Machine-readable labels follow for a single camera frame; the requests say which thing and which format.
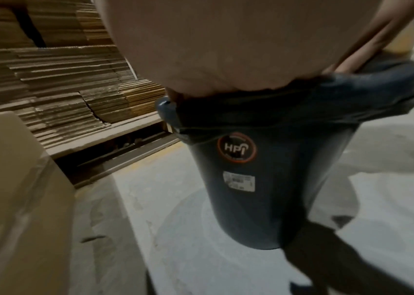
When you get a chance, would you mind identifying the wooden pallet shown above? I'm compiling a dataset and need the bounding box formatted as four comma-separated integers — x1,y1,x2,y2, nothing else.
46,110,183,190

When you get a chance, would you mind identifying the person's right hand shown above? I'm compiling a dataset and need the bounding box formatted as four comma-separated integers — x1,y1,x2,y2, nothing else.
321,35,394,75

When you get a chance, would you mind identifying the large plain cardboard box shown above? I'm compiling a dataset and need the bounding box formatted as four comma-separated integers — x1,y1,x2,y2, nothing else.
0,110,77,295

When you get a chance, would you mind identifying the round black bin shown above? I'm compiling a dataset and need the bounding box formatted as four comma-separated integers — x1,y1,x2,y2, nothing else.
155,95,361,251

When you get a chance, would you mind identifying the stack of flattened cardboard sheets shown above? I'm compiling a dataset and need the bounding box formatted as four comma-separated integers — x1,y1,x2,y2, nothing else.
79,77,168,125
0,46,112,151

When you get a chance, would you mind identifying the strapped bundle of flattened cardboard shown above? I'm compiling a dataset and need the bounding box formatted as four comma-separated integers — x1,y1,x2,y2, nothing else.
0,0,137,87

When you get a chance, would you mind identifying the person's left hand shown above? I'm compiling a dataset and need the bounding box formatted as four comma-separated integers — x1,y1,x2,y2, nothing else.
93,0,382,103

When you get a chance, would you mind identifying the person's right forearm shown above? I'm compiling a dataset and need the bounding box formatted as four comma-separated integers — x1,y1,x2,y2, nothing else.
354,0,414,52

